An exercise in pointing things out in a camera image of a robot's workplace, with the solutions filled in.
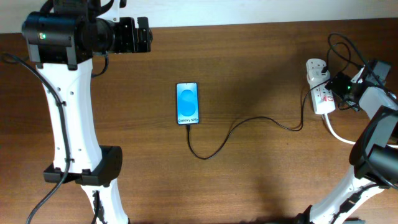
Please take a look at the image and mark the white USB charger plug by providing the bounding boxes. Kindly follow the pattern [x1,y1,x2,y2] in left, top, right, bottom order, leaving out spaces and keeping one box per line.
[307,67,330,86]

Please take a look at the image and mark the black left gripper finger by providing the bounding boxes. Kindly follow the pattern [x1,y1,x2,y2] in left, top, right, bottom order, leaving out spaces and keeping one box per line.
[136,39,152,52]
[137,17,153,40]

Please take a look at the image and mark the blue screen Galaxy smartphone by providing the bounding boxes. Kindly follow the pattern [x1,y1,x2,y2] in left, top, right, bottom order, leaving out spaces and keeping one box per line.
[176,82,200,125]

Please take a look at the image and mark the black USB charging cable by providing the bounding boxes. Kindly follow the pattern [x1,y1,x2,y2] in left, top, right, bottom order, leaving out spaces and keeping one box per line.
[186,42,352,161]

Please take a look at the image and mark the white power strip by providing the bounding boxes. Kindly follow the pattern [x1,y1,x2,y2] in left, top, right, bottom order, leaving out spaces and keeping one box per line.
[306,58,336,115]

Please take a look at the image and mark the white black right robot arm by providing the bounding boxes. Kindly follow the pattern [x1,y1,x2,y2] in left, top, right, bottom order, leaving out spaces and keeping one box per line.
[295,58,397,223]

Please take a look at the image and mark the white power strip cord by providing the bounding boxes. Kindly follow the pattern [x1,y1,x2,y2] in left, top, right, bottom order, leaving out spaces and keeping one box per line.
[322,113,398,149]

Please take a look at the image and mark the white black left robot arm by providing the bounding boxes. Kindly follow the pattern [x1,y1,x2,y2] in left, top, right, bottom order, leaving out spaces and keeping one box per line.
[22,0,153,223]

